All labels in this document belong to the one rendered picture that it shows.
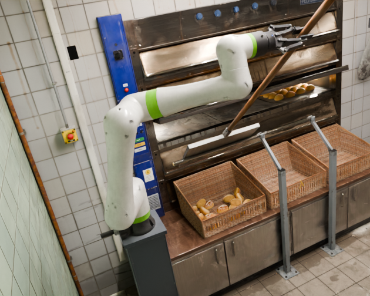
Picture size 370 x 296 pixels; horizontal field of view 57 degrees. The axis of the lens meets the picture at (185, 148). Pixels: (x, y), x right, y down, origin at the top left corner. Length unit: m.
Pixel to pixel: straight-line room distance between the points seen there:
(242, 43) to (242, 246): 1.76
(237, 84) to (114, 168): 0.55
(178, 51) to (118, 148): 1.45
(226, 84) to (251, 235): 1.62
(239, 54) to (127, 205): 0.72
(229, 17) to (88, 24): 1.05
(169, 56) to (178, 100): 1.26
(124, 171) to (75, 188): 1.33
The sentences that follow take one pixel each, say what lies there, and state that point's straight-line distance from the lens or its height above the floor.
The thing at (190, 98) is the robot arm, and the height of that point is 1.81.
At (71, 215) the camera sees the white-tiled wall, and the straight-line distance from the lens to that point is 2.69.
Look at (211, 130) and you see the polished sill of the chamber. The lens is 2.78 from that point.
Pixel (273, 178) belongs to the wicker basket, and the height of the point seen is 0.59.
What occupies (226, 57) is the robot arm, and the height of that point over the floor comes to 1.94.
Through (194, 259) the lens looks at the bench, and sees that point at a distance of 2.53.
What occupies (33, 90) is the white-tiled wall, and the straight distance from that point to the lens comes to 2.39.
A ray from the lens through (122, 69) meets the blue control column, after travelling 2.41.
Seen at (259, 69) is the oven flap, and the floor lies 1.55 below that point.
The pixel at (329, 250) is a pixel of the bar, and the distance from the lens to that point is 3.30.
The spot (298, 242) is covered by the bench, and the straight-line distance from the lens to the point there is 3.05.
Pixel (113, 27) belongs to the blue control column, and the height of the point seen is 2.08.
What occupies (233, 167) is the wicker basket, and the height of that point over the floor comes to 0.81.
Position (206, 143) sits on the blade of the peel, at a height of 1.29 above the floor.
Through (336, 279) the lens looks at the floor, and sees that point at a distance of 3.07.
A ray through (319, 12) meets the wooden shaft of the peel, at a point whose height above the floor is 2.03.
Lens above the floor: 2.14
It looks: 23 degrees down
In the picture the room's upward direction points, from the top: 10 degrees counter-clockwise
